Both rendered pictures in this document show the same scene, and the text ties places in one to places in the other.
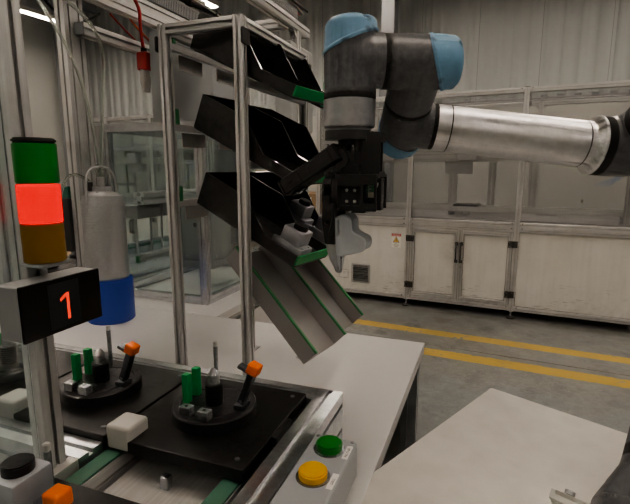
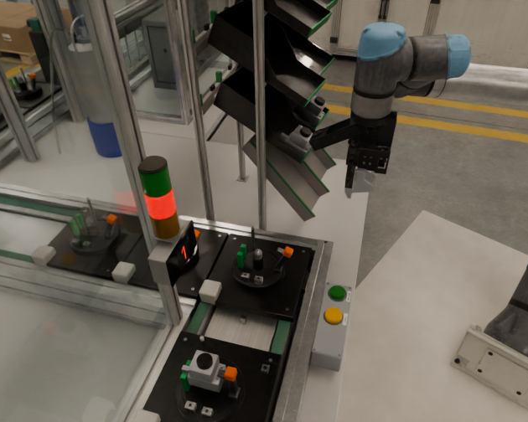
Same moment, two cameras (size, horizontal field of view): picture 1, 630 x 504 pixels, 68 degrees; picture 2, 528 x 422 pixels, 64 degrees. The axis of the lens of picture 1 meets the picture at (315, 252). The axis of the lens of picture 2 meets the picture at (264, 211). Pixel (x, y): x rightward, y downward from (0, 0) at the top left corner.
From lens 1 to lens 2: 48 cm
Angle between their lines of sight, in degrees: 31
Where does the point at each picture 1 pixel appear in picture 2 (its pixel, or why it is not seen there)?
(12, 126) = (137, 158)
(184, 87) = not seen: outside the picture
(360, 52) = (391, 67)
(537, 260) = (455, 16)
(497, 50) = not seen: outside the picture
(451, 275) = not seen: hidden behind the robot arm
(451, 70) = (458, 73)
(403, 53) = (424, 64)
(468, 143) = (452, 96)
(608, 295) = (510, 49)
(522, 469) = (442, 280)
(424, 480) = (385, 293)
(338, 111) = (367, 108)
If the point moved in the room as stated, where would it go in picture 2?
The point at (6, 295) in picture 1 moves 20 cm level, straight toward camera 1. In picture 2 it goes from (157, 264) to (218, 336)
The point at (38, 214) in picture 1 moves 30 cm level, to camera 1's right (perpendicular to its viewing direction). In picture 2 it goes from (165, 213) to (331, 202)
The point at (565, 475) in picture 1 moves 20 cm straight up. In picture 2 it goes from (468, 283) to (491, 232)
